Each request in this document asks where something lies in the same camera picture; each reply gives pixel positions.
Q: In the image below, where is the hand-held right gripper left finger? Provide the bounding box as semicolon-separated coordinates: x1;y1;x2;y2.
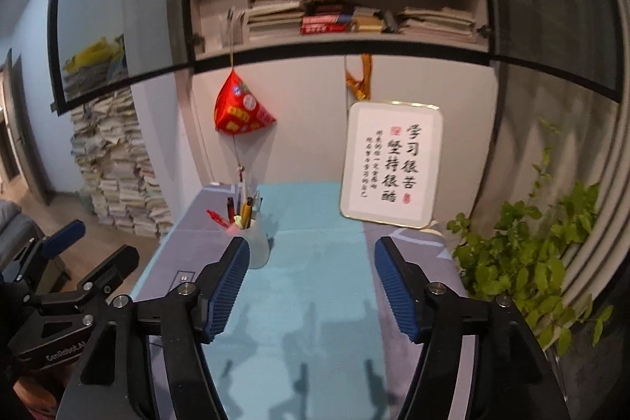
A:
59;235;252;420

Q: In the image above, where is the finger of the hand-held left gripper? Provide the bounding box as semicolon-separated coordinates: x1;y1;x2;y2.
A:
24;244;141;307
20;219;86;283

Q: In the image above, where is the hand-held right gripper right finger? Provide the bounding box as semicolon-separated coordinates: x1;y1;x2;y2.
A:
374;236;572;420

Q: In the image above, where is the translucent plastic cup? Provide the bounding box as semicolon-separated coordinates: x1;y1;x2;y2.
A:
231;216;271;270

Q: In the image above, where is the pile of books on floor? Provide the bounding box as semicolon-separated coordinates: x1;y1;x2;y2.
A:
69;88;173;239

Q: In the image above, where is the green potted plant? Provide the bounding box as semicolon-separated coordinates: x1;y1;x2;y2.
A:
445;120;613;354

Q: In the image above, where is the framed calligraphy sign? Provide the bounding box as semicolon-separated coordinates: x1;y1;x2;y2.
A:
339;100;444;230

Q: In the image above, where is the red hanging ornament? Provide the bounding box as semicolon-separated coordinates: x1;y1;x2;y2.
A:
213;51;277;185

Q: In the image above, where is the grey ribbed curtain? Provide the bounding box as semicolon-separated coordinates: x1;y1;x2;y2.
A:
556;95;630;303

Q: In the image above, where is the gold tassel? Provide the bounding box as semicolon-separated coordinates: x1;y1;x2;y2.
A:
345;54;375;102

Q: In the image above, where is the stack of magazines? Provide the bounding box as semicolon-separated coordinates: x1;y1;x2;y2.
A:
398;7;478;43
246;0;306;39

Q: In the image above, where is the stack of red books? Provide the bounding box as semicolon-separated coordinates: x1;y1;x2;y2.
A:
300;14;355;34

